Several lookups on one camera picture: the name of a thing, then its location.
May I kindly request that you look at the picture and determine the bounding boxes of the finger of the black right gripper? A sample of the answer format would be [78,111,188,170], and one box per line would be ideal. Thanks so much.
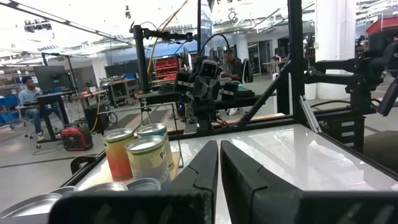
[193,77,208,100]
[207,77,221,100]

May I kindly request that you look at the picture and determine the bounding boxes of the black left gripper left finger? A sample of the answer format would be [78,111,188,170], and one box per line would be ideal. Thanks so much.
[49,139,220,224]

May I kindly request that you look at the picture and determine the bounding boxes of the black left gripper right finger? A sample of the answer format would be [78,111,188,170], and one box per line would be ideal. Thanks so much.
[220,139,398,224]

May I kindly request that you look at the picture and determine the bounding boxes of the yellow carrots can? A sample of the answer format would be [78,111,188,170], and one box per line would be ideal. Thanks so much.
[136,123,175,171]

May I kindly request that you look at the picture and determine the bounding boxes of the green sliced peaches can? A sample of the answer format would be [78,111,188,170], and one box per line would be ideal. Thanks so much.
[126,177,162,192]

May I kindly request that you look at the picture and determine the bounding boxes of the pale green and blue can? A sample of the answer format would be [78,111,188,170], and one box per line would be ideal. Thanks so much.
[125,136,171,185]

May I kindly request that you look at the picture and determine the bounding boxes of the orange tall can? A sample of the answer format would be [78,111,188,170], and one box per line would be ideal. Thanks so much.
[101,128,135,182]

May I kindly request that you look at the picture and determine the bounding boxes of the pale labelled tall can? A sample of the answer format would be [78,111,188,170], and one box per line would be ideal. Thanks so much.
[0,192,65,224]

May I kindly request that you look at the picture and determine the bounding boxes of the rack of red bins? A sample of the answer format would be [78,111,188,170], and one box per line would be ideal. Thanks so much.
[152,55,183,82]

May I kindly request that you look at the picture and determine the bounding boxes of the person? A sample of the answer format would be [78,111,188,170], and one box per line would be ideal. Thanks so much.
[220,49,245,82]
[17,75,47,142]

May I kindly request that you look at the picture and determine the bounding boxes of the dark grey desk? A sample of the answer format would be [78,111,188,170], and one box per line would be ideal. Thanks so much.
[136,88,277,110]

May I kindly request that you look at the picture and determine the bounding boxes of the black office chair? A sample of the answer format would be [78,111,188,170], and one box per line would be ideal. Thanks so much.
[241,58,254,84]

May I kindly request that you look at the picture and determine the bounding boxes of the black drawer cabinet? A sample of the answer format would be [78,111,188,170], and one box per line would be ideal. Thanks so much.
[323,114,365,154]

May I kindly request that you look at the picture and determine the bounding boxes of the red portable generator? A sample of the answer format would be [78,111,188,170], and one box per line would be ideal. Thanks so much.
[60,125,94,152]

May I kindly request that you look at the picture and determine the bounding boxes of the black standing desk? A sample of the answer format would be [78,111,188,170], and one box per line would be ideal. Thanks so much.
[15,90,78,146]

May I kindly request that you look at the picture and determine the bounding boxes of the dark computer monitor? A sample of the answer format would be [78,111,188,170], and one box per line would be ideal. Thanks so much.
[32,64,72,93]

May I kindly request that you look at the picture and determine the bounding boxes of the blue storage bins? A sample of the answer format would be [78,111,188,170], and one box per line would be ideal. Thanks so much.
[0,95,20,125]

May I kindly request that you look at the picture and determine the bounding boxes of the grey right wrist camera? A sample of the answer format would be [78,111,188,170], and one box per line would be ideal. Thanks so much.
[200,58,220,79]

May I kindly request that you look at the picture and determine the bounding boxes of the black post with crossbar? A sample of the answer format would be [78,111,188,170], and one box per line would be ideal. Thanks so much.
[129,21,200,103]

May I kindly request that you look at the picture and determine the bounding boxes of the black rig frame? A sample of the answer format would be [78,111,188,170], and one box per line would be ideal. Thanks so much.
[62,0,398,187]

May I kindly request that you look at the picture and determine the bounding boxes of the black frame clamp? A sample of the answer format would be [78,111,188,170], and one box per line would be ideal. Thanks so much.
[70,154,101,175]

